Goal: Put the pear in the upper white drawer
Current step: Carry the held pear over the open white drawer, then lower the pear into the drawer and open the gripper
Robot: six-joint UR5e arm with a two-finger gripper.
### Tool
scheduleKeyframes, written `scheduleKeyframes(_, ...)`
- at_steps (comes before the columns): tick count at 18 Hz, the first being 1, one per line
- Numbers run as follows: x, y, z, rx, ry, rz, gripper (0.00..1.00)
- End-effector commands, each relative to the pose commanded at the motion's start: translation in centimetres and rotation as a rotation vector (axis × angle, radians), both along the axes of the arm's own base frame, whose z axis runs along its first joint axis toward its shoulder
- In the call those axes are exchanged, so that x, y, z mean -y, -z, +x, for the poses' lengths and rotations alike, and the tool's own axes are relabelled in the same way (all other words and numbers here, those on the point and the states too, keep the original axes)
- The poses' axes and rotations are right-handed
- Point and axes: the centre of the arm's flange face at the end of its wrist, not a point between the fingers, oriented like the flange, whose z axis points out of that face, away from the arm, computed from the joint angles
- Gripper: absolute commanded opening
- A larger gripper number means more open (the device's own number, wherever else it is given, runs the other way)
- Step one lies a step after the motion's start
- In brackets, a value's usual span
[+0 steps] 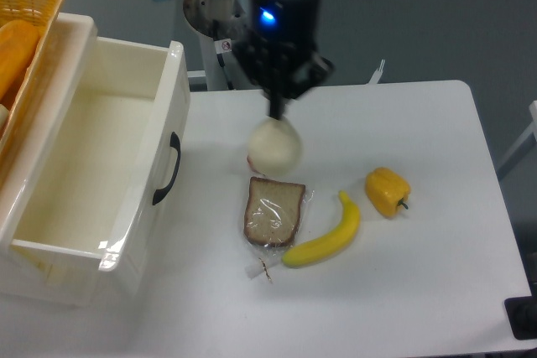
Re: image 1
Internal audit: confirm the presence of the pale white pear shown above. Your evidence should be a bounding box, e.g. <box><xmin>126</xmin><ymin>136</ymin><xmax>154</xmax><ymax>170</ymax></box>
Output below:
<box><xmin>248</xmin><ymin>117</ymin><xmax>303</xmax><ymax>177</ymax></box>

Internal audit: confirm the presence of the black device at table corner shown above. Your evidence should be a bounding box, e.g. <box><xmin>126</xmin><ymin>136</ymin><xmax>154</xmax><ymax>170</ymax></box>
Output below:
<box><xmin>504</xmin><ymin>296</ymin><xmax>536</xmax><ymax>340</ymax></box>

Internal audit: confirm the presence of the white frame at right edge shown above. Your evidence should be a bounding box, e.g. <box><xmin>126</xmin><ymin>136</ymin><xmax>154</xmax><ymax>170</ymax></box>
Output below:
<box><xmin>496</xmin><ymin>101</ymin><xmax>536</xmax><ymax>181</ymax></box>

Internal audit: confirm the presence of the red bell pepper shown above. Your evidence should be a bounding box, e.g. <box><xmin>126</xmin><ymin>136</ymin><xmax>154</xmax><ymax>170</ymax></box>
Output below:
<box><xmin>247</xmin><ymin>155</ymin><xmax>269</xmax><ymax>177</ymax></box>

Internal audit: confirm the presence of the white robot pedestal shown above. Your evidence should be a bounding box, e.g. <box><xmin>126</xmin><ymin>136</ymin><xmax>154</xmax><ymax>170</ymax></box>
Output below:
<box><xmin>183</xmin><ymin>0</ymin><xmax>256</xmax><ymax>91</ymax></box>

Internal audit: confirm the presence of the bagged bread slice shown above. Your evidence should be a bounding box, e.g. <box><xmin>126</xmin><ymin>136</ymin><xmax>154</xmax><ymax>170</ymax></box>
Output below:
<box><xmin>242</xmin><ymin>176</ymin><xmax>315</xmax><ymax>281</ymax></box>

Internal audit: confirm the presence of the black drawer handle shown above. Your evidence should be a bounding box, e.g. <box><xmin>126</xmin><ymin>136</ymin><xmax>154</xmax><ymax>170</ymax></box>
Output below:
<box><xmin>152</xmin><ymin>132</ymin><xmax>182</xmax><ymax>205</ymax></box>

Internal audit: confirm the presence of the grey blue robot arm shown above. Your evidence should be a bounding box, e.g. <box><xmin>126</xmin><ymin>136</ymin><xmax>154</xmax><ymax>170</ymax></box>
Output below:
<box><xmin>155</xmin><ymin>0</ymin><xmax>334</xmax><ymax>120</ymax></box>

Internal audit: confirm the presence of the yellow bell pepper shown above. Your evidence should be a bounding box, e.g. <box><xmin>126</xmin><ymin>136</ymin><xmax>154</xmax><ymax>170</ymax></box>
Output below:
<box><xmin>365</xmin><ymin>167</ymin><xmax>411</xmax><ymax>218</ymax></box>

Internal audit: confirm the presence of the yellow wicker basket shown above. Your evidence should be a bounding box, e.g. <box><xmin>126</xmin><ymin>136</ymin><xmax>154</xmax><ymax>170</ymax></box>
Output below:
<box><xmin>1</xmin><ymin>0</ymin><xmax>64</xmax><ymax>165</ymax></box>

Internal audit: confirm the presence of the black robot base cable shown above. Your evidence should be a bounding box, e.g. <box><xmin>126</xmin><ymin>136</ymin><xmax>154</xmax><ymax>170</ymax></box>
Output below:
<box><xmin>213</xmin><ymin>51</ymin><xmax>235</xmax><ymax>91</ymax></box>

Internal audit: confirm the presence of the orange bread loaf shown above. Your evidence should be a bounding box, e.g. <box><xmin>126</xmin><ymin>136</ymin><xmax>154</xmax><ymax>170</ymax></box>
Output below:
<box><xmin>1</xmin><ymin>19</ymin><xmax>39</xmax><ymax>97</ymax></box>

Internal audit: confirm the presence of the yellow banana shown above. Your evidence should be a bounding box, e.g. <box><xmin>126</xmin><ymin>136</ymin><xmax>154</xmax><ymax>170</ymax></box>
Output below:
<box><xmin>281</xmin><ymin>190</ymin><xmax>361</xmax><ymax>268</ymax></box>

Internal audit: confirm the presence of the white table frame bracket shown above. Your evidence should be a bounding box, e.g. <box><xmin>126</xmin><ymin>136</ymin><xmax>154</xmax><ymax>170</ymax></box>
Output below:
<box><xmin>368</xmin><ymin>59</ymin><xmax>385</xmax><ymax>85</ymax></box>

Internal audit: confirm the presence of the open white upper drawer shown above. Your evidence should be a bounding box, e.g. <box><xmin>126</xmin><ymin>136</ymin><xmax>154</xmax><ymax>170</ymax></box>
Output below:
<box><xmin>0</xmin><ymin>36</ymin><xmax>192</xmax><ymax>300</ymax></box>

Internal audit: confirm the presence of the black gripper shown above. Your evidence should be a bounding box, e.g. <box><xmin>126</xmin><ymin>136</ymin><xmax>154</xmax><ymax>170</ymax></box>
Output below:
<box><xmin>232</xmin><ymin>34</ymin><xmax>334</xmax><ymax>120</ymax></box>

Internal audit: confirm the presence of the white drawer cabinet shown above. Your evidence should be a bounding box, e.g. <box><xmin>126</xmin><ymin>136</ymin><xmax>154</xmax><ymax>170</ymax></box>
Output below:
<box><xmin>0</xmin><ymin>13</ymin><xmax>139</xmax><ymax>308</ymax></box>

